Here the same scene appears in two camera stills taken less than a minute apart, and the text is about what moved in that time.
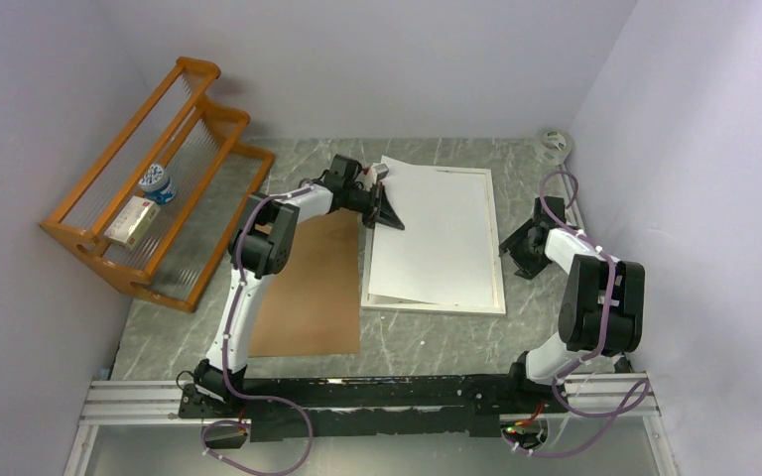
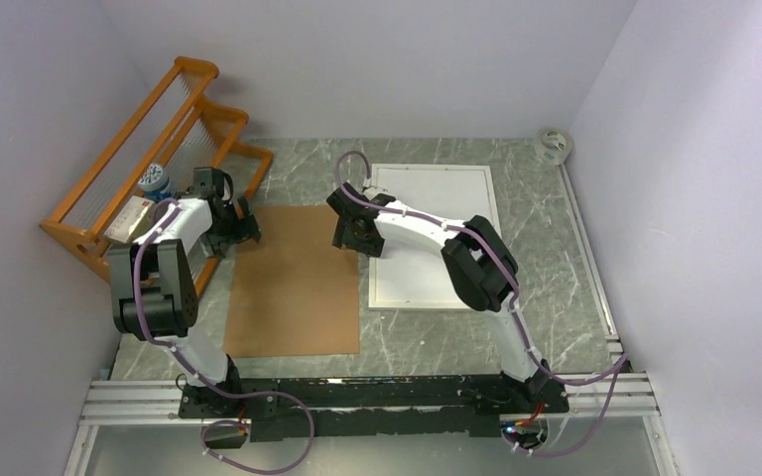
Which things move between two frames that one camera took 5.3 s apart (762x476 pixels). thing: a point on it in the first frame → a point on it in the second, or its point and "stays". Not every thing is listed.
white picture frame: (435, 246) stays
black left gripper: (381, 210) → (244, 229)
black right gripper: (528, 268) → (343, 236)
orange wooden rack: (163, 210) stays
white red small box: (134, 222) stays
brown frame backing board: (312, 306) stays
